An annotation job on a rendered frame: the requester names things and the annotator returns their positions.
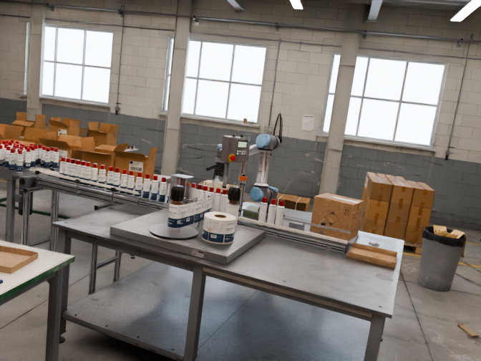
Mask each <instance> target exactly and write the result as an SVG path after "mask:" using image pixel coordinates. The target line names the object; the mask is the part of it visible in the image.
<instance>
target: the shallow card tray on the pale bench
mask: <svg viewBox="0 0 481 361"><path fill-rule="evenodd" d="M36 259H38V252H35V251H29V250H26V249H18V248H14V247H8V246H0V272H2V273H6V274H12V273H14V272H15V271H17V270H19V269H21V268H22V267H24V266H26V265H27V264H30V263H32V262H33V261H35V260H36Z"/></svg>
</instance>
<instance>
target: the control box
mask: <svg viewBox="0 0 481 361"><path fill-rule="evenodd" d="M238 140H247V148H248V138H240V137H235V138H234V137H232V136H226V135H224V136H223V144H222V150H221V157H220V160H221V161H223V162H225V163H245V162H246V155H236V150H246V154H247V148H237V146H238ZM232 155H234V156H235V160H234V161H232V160H231V159H230V157H231V156H232Z"/></svg>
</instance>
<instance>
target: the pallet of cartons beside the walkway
mask: <svg viewBox="0 0 481 361"><path fill-rule="evenodd" d="M434 194H435V190H433V189H432V188H430V187H429V186H428V185H427V184H426V183H420V182H416V181H410V180H407V181H405V179H404V178H403V177H400V176H395V175H384V174H380V173H370V172H366V180H365V185H364V190H363V194H362V199H361V200H362V201H364V203H363V208H362V212H361V220H360V224H359V231H363V232H366V233H370V234H376V235H380V236H386V237H390V238H393V239H400V240H403V241H404V245H406V246H411V247H412V249H413V251H414V253H415V254H418V255H421V253H422V242H423V240H422V238H423V237H422V232H423V229H424V227H427V226H429V220H430V216H431V211H432V205H433V201H434Z"/></svg>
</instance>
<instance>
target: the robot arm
mask: <svg viewBox="0 0 481 361"><path fill-rule="evenodd" d="M279 144H280V141H279V139H278V137H276V136H275V135H269V134H260V135H259V136H258V137H257V138H256V144H255V145H252V146H250V150H249V155H253V154H256V153H259V159H258V172H257V178H256V183H255V184H254V187H253V188H252V189H251V198H252V199H253V200H254V201H256V202H262V199H263V197H266V198H267V202H266V203H267V204H268V206H267V211H266V213H267V214H268V209H269V205H270V204H271V199H277V195H278V189H277V188H274V187H271V186H268V184H267V179H268V167H269V160H270V154H271V153H272V151H273V150H275V149H276V148H277V147H278V146H279ZM221 150H222V144H218V148H217V153H216V159H215V163H217V164H216V165H212V166H209V167H207V168H206V170H207V171H209V170H211V169H214V168H215V170H214V174H213V182H212V184H213V185H214V182H219V181H220V180H222V179H223V178H221V176H223V174H224V168H225V163H224V162H223V161H221V160H220V157H221Z"/></svg>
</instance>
